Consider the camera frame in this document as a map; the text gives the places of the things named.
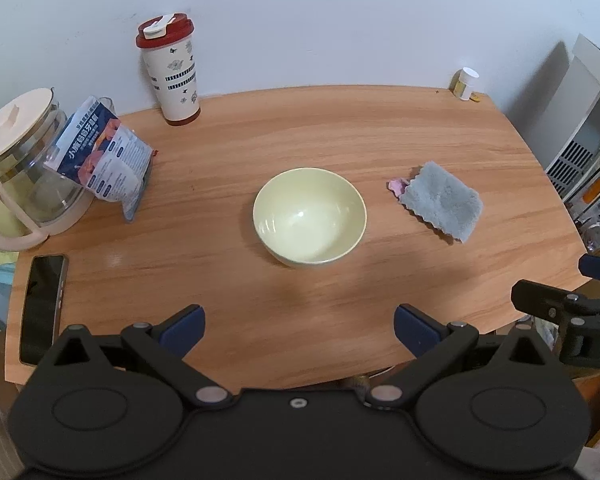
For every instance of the black smartphone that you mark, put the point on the black smartphone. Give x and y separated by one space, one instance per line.
41 308

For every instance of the grey and pink cloth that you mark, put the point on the grey and pink cloth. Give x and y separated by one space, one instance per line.
440 199

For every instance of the small white pill bottle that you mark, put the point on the small white pill bottle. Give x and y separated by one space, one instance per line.
464 83

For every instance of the red lidded white tumbler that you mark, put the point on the red lidded white tumbler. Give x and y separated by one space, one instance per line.
166 47

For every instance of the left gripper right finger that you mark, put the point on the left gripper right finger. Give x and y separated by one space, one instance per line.
436 348

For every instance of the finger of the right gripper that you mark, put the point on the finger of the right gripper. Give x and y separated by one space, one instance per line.
563 308
589 266

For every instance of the pale yellow bowl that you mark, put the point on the pale yellow bowl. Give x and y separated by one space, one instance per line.
309 217

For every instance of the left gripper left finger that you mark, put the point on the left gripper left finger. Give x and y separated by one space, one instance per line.
158 351

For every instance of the blue white plastic food bag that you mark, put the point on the blue white plastic food bag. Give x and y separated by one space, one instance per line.
98 152

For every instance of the glass kettle with cream lid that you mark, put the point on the glass kettle with cream lid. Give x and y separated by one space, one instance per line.
35 202

